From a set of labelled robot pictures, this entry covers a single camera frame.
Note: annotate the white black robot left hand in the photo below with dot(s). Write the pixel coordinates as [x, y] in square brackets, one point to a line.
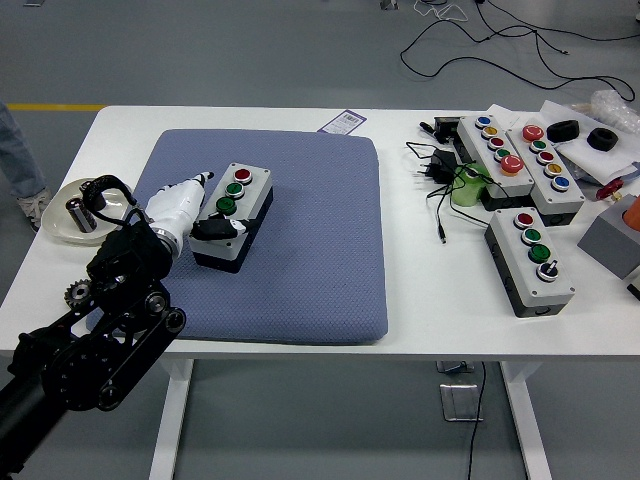
[172, 205]

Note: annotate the grey four-control button box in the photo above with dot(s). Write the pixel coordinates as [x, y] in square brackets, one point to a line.
[550, 295]
[250, 195]

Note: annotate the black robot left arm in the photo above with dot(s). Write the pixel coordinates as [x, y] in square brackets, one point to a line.
[100, 350]

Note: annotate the five-button box, mushroom near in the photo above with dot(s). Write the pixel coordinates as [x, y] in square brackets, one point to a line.
[515, 187]

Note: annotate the five-button box, mushroom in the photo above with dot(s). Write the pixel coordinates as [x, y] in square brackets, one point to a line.
[515, 187]
[565, 200]

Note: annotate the five-button box, mushroom far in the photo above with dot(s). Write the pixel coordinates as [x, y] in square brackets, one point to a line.
[565, 200]

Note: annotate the black silver cylinder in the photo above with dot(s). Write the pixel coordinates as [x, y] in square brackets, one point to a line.
[80, 216]

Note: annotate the white shallow plate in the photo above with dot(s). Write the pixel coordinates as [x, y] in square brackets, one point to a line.
[56, 215]

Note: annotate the black metal gear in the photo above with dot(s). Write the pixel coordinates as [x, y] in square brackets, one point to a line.
[75, 292]

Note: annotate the blue-grey padded mat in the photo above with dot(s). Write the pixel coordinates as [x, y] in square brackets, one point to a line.
[310, 225]

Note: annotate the person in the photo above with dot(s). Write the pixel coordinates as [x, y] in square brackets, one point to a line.
[20, 160]

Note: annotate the purple barcode label card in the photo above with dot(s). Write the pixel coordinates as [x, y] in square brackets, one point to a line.
[342, 121]

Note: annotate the white table leg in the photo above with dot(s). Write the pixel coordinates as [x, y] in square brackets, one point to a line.
[170, 425]
[527, 425]

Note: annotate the black power adapter plug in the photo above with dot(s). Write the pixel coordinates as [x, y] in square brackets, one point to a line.
[442, 162]

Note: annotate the small black device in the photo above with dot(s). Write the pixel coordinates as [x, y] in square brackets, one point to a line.
[445, 127]

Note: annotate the light green plastic piece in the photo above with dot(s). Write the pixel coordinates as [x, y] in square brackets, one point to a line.
[467, 195]

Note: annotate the silver floor socket plate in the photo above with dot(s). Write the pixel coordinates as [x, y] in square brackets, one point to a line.
[457, 402]

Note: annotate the large white paper sheet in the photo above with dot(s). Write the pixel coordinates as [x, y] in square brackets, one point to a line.
[595, 162]

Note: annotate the grey block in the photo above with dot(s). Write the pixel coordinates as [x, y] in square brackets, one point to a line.
[607, 240]

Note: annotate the red handwheel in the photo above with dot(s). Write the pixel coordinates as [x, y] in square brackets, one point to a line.
[611, 190]

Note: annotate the clear bubble wrap bag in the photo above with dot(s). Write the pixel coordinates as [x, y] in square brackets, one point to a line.
[612, 107]

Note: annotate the orange object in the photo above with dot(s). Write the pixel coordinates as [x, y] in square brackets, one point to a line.
[632, 212]

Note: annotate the silver metal bracket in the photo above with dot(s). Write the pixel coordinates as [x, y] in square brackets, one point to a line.
[452, 367]

